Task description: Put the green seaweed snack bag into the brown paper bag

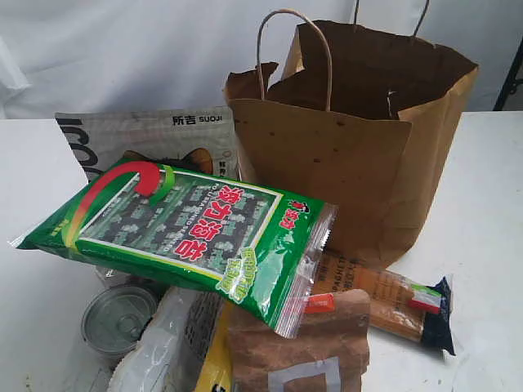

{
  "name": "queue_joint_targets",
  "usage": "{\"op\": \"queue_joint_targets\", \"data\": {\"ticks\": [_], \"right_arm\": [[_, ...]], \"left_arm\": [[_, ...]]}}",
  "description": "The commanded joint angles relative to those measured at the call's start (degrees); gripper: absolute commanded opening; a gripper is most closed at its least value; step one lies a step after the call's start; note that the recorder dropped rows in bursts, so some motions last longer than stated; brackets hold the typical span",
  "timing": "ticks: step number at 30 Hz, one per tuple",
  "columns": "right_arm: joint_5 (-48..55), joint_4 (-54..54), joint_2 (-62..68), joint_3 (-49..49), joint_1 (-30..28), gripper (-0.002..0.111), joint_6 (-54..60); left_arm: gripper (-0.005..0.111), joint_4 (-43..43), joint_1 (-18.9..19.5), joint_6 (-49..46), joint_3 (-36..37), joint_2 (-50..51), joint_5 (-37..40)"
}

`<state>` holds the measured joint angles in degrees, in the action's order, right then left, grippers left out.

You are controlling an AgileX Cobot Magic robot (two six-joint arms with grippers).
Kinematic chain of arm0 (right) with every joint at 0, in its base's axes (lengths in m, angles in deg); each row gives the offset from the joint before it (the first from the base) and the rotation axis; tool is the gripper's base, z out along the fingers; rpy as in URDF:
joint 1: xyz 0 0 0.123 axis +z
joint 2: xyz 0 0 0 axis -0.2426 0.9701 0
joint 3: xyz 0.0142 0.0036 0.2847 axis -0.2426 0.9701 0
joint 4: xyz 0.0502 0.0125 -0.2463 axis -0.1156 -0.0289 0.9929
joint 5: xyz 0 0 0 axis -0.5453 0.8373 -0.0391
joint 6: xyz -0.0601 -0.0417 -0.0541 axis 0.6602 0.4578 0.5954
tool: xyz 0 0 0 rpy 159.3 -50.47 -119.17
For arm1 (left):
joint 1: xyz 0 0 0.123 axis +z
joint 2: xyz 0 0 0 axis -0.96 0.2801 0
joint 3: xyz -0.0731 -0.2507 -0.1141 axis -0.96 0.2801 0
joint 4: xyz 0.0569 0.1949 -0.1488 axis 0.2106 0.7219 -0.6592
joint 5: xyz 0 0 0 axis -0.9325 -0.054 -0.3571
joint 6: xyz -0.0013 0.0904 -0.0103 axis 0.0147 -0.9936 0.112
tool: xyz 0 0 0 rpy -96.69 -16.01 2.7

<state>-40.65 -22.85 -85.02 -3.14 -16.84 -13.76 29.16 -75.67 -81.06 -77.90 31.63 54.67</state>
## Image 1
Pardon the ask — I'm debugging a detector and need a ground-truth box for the green seaweed snack package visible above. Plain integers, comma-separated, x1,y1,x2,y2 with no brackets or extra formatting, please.
12,158,337,338

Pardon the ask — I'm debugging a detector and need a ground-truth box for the grey cat food bag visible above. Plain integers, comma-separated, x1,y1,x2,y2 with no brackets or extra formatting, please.
55,106,239,180

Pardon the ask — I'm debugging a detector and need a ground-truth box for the brown paper shopping bag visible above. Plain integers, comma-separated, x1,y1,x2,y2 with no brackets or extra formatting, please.
224,18,478,267

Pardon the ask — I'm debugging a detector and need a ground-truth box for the white and yellow plastic bag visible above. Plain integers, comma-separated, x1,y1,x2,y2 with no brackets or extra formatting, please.
108,287,235,391

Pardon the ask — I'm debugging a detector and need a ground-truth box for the brown paper pouch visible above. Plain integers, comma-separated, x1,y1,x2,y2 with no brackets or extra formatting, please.
227,289,370,391

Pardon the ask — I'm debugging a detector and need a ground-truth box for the silver pull-tab tin can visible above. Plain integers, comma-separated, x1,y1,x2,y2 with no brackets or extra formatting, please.
81,284,159,360

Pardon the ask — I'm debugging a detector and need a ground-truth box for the spaghetti package with blue ends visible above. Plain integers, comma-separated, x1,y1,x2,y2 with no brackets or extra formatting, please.
313,252,455,356

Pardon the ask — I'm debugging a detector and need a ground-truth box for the black stand in background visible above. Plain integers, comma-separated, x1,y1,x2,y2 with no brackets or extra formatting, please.
493,40,523,111

